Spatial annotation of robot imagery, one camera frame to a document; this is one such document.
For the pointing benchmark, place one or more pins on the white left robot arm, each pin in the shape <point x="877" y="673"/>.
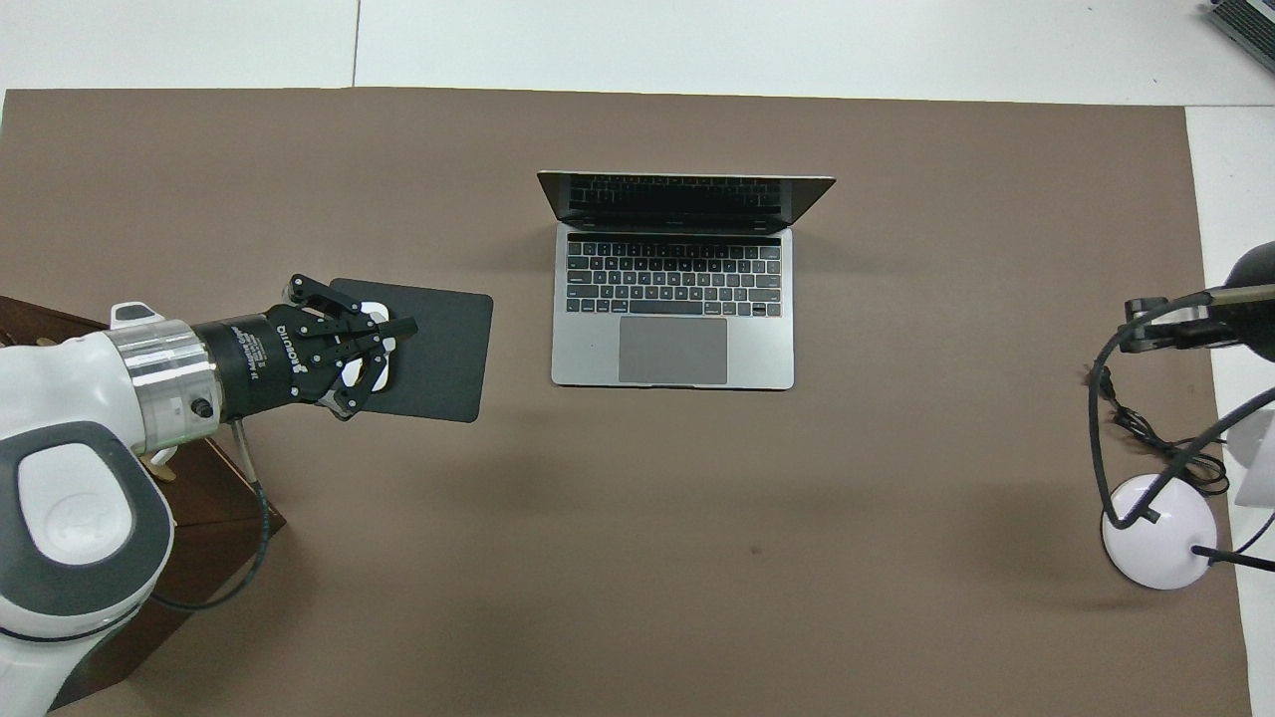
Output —
<point x="60" y="383"/>

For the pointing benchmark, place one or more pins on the dark brown wooden box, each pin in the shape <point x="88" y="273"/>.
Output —
<point x="214" y="518"/>

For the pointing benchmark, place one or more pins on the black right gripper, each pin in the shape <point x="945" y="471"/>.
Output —
<point x="1250" y="319"/>

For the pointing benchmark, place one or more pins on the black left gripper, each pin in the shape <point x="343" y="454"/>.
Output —
<point x="264" y="363"/>

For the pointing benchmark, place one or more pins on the grey ribbed device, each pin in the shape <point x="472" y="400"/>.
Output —
<point x="1250" y="25"/>

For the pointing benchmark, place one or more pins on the black mouse pad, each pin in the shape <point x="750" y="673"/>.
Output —
<point x="448" y="358"/>

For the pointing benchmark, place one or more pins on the white computer mouse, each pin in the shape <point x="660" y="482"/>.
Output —
<point x="349" y="374"/>

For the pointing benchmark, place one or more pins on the white desk lamp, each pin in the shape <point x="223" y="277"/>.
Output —
<point x="1160" y="538"/>

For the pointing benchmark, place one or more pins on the brown table mat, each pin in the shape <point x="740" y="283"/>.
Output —
<point x="697" y="548"/>

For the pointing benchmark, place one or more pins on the grey aluminium laptop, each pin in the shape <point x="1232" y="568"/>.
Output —
<point x="677" y="349"/>

